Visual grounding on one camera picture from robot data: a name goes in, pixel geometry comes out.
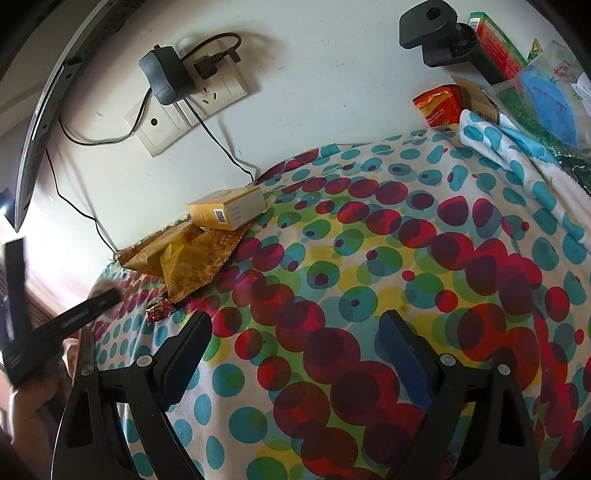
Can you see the yellow snack packet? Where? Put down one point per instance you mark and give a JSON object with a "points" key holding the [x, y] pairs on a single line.
{"points": [[198, 261]]}

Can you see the black clamp mount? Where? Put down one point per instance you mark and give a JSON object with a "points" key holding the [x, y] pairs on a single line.
{"points": [[434, 32]]}

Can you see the polka dot blanket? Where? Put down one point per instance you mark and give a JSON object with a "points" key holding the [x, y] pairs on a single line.
{"points": [[369, 277]]}

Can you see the person's left hand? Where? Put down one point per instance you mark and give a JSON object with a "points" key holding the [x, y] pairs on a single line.
{"points": [[37, 410]]}

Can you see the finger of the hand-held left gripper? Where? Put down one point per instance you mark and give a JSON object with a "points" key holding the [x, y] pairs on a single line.
{"points": [[55, 332], [16, 290]]}

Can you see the red snack packet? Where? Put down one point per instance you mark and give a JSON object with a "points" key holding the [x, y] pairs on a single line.
{"points": [[438, 106]]}

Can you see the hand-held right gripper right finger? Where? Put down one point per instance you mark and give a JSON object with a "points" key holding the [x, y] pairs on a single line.
{"points": [[406, 360]]}

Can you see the white wall socket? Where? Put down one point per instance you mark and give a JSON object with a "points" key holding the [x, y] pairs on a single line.
{"points": [[203, 99]]}

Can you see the red and green box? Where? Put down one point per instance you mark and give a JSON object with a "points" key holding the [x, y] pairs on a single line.
{"points": [[501, 46]]}

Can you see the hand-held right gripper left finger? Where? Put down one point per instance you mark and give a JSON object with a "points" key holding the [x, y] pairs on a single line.
{"points": [[184, 362]]}

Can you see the black power adapter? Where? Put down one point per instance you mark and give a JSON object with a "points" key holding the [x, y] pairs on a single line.
{"points": [[166, 74]]}

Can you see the small cardboard box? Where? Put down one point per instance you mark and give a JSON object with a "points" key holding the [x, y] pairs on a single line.
{"points": [[480, 104]]}

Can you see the red candy wrapper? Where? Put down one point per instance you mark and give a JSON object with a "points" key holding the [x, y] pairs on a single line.
{"points": [[159, 310]]}

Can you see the yellow box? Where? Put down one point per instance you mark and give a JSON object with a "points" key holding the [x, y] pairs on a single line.
{"points": [[228, 207]]}

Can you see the black plug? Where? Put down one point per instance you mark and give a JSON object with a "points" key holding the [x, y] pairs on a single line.
{"points": [[205, 64]]}

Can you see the clear plastic bag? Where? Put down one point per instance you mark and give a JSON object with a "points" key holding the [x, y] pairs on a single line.
{"points": [[549, 106]]}

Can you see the black monitor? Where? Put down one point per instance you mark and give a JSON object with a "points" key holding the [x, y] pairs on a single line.
{"points": [[44, 115]]}

